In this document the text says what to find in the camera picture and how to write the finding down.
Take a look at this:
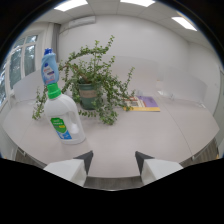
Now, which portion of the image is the white bottle with green cap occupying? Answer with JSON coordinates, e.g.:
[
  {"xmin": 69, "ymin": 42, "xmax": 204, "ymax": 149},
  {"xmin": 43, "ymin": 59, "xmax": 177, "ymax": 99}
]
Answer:
[{"xmin": 43, "ymin": 82, "xmax": 87, "ymax": 146}]

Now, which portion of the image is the blue fabric softener bottle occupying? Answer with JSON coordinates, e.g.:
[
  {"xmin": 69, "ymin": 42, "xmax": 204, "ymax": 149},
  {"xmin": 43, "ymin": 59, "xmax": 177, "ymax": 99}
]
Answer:
[{"xmin": 40, "ymin": 47, "xmax": 60, "ymax": 86}]

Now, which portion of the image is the purple and yellow book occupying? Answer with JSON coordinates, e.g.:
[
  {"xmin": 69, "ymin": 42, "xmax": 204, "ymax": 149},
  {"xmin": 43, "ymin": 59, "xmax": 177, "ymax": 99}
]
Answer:
[{"xmin": 122, "ymin": 95, "xmax": 161, "ymax": 113}]

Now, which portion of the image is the green plant pot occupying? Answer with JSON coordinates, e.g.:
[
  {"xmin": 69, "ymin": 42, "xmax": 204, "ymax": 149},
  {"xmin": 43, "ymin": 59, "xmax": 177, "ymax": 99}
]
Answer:
[{"xmin": 77, "ymin": 82, "xmax": 101, "ymax": 111}]

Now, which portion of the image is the white desk divider panel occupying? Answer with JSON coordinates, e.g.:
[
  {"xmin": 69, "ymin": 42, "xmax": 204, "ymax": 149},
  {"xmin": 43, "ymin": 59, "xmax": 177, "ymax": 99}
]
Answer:
[
  {"xmin": 156, "ymin": 67, "xmax": 208, "ymax": 104},
  {"xmin": 12, "ymin": 68, "xmax": 47, "ymax": 103}
]

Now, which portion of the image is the green leafy plant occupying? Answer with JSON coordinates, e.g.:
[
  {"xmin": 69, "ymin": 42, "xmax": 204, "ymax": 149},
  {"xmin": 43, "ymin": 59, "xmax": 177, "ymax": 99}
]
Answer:
[{"xmin": 31, "ymin": 35, "xmax": 136, "ymax": 126}]

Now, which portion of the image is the window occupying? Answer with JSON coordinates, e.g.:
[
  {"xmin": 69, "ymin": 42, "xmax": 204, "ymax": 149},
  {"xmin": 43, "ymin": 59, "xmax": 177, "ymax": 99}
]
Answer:
[{"xmin": 0, "ymin": 34, "xmax": 39, "ymax": 106}]

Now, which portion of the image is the ceiling light panel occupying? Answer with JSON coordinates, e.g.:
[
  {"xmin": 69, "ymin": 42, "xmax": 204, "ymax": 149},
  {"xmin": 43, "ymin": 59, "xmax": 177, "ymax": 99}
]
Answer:
[
  {"xmin": 53, "ymin": 0, "xmax": 89, "ymax": 13},
  {"xmin": 119, "ymin": 0, "xmax": 156, "ymax": 8},
  {"xmin": 171, "ymin": 16, "xmax": 198, "ymax": 32}
]

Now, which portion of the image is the wall air conditioner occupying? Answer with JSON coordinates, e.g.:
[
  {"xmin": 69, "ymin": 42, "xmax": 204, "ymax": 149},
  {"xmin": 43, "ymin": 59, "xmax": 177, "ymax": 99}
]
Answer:
[{"xmin": 60, "ymin": 15, "xmax": 97, "ymax": 33}]

